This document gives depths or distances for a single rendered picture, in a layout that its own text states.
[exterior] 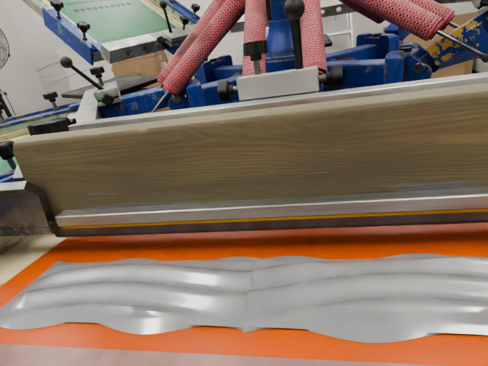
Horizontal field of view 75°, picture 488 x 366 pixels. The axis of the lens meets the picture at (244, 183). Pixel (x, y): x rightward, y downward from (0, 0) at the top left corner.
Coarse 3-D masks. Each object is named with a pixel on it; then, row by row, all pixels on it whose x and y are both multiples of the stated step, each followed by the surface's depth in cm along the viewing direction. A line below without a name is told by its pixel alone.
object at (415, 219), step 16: (176, 224) 28; (192, 224) 28; (208, 224) 27; (224, 224) 27; (240, 224) 27; (256, 224) 27; (272, 224) 26; (288, 224) 26; (304, 224) 26; (320, 224) 26; (336, 224) 25; (352, 224) 25; (368, 224) 25; (384, 224) 25; (400, 224) 25; (416, 224) 24
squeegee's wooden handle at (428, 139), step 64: (128, 128) 25; (192, 128) 24; (256, 128) 23; (320, 128) 22; (384, 128) 21; (448, 128) 20; (64, 192) 28; (128, 192) 26; (192, 192) 25; (256, 192) 24; (320, 192) 24
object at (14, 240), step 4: (4, 236) 31; (8, 236) 32; (12, 236) 32; (16, 236) 32; (20, 236) 33; (24, 236) 33; (28, 236) 34; (0, 240) 31; (4, 240) 31; (8, 240) 32; (12, 240) 32; (16, 240) 32; (20, 240) 33; (0, 244) 31; (4, 244) 31; (8, 244) 31; (12, 244) 32; (16, 244) 32; (0, 248) 31; (4, 248) 31; (8, 248) 31; (0, 252) 31
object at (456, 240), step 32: (448, 224) 25; (480, 224) 24; (320, 256) 23; (352, 256) 23; (384, 256) 22; (480, 256) 21; (256, 352) 16; (288, 352) 16; (320, 352) 16; (352, 352) 16; (384, 352) 15; (416, 352) 15; (448, 352) 15; (480, 352) 15
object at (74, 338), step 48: (96, 240) 31; (144, 240) 29; (192, 240) 28; (240, 240) 27; (0, 288) 25; (0, 336) 20; (48, 336) 19; (96, 336) 19; (144, 336) 18; (192, 336) 18; (240, 336) 17
